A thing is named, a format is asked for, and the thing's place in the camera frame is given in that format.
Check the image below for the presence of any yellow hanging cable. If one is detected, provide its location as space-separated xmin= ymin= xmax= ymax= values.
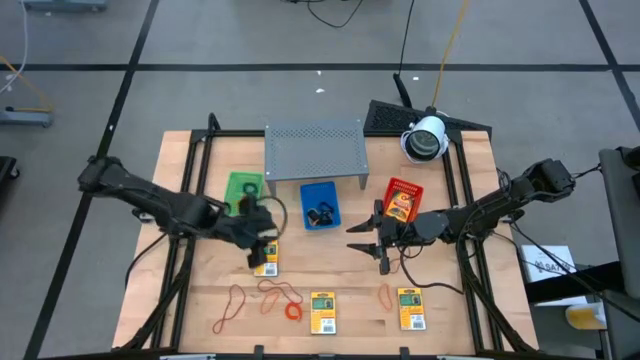
xmin=430 ymin=0 xmax=471 ymax=109

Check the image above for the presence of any black hanging cable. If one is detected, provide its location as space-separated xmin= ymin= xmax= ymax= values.
xmin=392 ymin=0 xmax=416 ymax=109

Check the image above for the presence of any grey cabinet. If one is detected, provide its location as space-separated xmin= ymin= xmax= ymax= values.
xmin=598 ymin=145 xmax=640 ymax=360

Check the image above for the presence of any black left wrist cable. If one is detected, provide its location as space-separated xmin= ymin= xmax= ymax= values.
xmin=258 ymin=194 xmax=290 ymax=236

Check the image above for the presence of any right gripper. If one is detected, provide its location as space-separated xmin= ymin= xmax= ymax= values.
xmin=345 ymin=198 xmax=421 ymax=277

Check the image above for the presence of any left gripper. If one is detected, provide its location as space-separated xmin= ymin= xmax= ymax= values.
xmin=219 ymin=197 xmax=279 ymax=270

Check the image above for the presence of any orange rubber band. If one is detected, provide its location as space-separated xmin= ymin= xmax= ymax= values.
xmin=377 ymin=282 xmax=395 ymax=312
xmin=258 ymin=289 xmax=281 ymax=317

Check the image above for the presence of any green plastic basket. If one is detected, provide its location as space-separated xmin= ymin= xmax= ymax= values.
xmin=224 ymin=171 xmax=266 ymax=217

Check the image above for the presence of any white floor cable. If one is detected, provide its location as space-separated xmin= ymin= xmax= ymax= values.
xmin=0 ymin=0 xmax=29 ymax=96

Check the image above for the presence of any black floor cable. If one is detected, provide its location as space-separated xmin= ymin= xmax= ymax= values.
xmin=287 ymin=0 xmax=365 ymax=30

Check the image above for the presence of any red plastic basket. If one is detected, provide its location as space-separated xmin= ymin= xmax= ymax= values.
xmin=381 ymin=176 xmax=425 ymax=224

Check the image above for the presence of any black metal beam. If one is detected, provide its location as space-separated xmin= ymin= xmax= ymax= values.
xmin=524 ymin=259 xmax=640 ymax=321

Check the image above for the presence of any yellow container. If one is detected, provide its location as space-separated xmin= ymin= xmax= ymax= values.
xmin=565 ymin=303 xmax=608 ymax=331

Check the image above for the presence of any yellow crayon box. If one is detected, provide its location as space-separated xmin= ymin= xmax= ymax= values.
xmin=309 ymin=291 xmax=338 ymax=336
xmin=253 ymin=240 xmax=280 ymax=278
xmin=385 ymin=188 xmax=417 ymax=223
xmin=397 ymin=287 xmax=427 ymax=332

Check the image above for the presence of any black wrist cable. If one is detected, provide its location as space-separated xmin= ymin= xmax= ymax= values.
xmin=258 ymin=194 xmax=290 ymax=236
xmin=398 ymin=244 xmax=469 ymax=295

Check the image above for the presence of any black arm base cable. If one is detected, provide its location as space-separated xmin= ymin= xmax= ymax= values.
xmin=124 ymin=232 xmax=169 ymax=290

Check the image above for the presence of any grey floor base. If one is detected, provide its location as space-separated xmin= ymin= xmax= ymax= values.
xmin=0 ymin=107 xmax=55 ymax=128
xmin=19 ymin=0 xmax=109 ymax=14

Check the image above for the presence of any orange floor cable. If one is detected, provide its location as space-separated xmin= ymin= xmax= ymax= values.
xmin=0 ymin=53 xmax=54 ymax=114

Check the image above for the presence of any grey perforated metal shelf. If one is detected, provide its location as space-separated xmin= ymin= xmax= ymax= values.
xmin=263 ymin=118 xmax=370 ymax=197

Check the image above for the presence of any blue plastic basket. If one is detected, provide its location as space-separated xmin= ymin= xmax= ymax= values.
xmin=299 ymin=180 xmax=343 ymax=232

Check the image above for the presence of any white cardboard box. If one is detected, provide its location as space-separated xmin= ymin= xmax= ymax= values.
xmin=519 ymin=243 xmax=590 ymax=307

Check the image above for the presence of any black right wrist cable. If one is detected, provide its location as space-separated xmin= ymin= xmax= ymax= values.
xmin=398 ymin=244 xmax=469 ymax=295

